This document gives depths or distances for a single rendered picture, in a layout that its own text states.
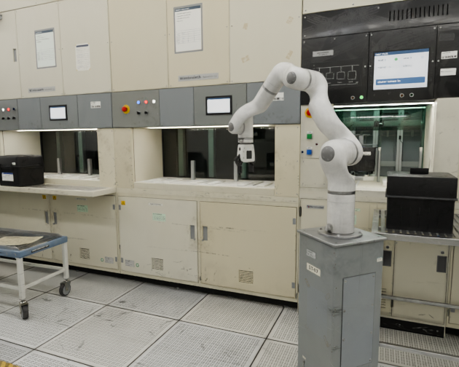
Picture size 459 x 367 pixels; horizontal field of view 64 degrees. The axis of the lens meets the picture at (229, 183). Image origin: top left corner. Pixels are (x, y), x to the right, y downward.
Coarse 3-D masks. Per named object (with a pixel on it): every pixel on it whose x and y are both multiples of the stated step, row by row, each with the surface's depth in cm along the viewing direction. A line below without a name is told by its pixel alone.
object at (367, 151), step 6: (360, 138) 279; (366, 144) 278; (372, 144) 276; (366, 150) 270; (372, 150) 268; (366, 156) 270; (372, 156) 269; (360, 162) 273; (366, 162) 271; (372, 162) 269; (348, 168) 276; (354, 168) 275; (360, 168) 273; (366, 168) 271; (372, 168) 270; (366, 174) 275
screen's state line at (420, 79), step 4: (420, 76) 206; (424, 76) 205; (376, 80) 215; (380, 80) 214; (384, 80) 213; (388, 80) 213; (392, 80) 212; (396, 80) 211; (400, 80) 210; (404, 80) 209; (408, 80) 209; (412, 80) 208; (416, 80) 207; (420, 80) 206; (424, 80) 206; (376, 84) 215; (380, 84) 214; (384, 84) 214
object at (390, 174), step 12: (420, 168) 176; (396, 180) 169; (408, 180) 167; (420, 180) 165; (432, 180) 163; (444, 180) 161; (456, 180) 159; (396, 192) 169; (408, 192) 167; (420, 192) 165; (432, 192) 163; (444, 192) 161; (456, 192) 160
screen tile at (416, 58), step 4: (404, 56) 208; (408, 56) 207; (412, 56) 206; (416, 56) 206; (404, 60) 208; (408, 60) 208; (412, 60) 207; (416, 60) 206; (420, 60) 205; (424, 60) 205; (420, 64) 205; (424, 64) 205; (404, 68) 209; (408, 68) 208; (412, 68) 207; (416, 68) 206; (420, 68) 206; (424, 68) 205; (404, 72) 209; (408, 72) 208; (412, 72) 207; (416, 72) 207; (420, 72) 206; (424, 72) 205
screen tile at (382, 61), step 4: (380, 60) 213; (384, 60) 212; (388, 60) 211; (392, 60) 211; (380, 64) 213; (384, 64) 212; (388, 64) 212; (392, 64) 211; (396, 64) 210; (376, 68) 214; (392, 68) 211; (396, 68) 210; (376, 72) 215; (380, 72) 214; (384, 72) 213; (388, 72) 212; (392, 72) 211; (396, 72) 210; (376, 76) 215; (380, 76) 214
